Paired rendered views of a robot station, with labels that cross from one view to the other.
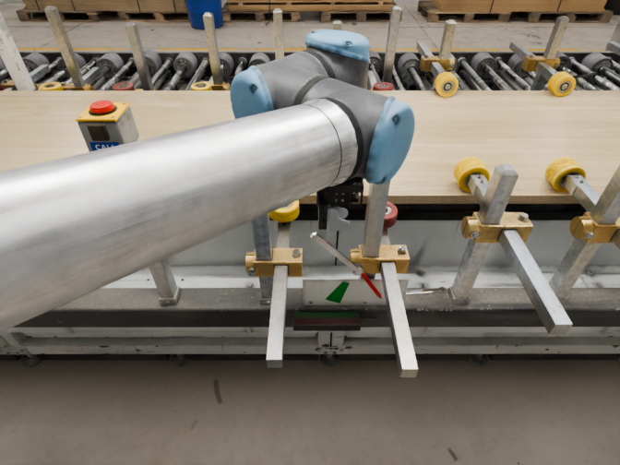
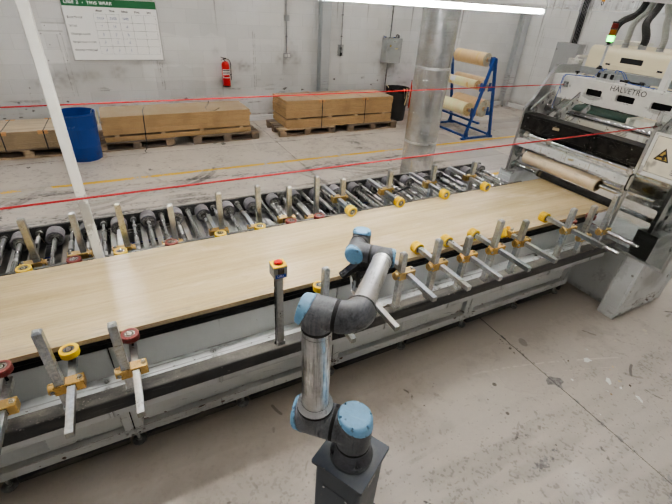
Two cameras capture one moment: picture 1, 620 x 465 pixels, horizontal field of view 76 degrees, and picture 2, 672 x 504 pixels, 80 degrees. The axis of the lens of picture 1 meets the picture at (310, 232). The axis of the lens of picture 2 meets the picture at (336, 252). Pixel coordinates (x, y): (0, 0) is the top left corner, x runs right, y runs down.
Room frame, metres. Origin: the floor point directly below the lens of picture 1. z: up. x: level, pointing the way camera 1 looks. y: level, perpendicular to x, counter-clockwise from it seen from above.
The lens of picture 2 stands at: (-0.86, 0.90, 2.30)
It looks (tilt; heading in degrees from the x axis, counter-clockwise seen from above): 32 degrees down; 331
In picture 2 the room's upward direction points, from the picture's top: 4 degrees clockwise
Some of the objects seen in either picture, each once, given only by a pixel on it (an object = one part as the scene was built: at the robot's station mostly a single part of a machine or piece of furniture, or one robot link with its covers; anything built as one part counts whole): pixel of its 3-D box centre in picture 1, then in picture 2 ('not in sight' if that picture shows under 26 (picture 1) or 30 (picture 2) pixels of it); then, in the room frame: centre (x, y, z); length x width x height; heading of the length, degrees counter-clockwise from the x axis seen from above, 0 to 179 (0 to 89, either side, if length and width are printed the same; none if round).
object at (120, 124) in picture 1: (110, 129); (278, 269); (0.67, 0.37, 1.18); 0.07 x 0.07 x 0.08; 0
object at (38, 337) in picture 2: not in sight; (55, 373); (0.67, 1.36, 0.92); 0.03 x 0.03 x 0.48; 0
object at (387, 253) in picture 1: (377, 258); not in sight; (0.67, -0.16, 0.85); 0.13 x 0.06 x 0.05; 90
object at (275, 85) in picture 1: (286, 100); (358, 250); (0.50, 0.03, 1.31); 0.12 x 0.12 x 0.09; 47
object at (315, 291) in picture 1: (354, 292); not in sight; (0.65, -0.11, 0.75); 0.26 x 0.01 x 0.10; 90
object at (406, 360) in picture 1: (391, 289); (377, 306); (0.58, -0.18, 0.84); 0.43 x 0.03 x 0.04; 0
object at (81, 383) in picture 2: not in sight; (67, 384); (0.67, 1.34, 0.83); 0.13 x 0.06 x 0.05; 90
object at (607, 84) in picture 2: not in sight; (593, 183); (1.22, -3.03, 0.95); 1.65 x 0.70 x 1.90; 0
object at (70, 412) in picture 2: not in sight; (71, 393); (0.62, 1.32, 0.83); 0.43 x 0.03 x 0.04; 0
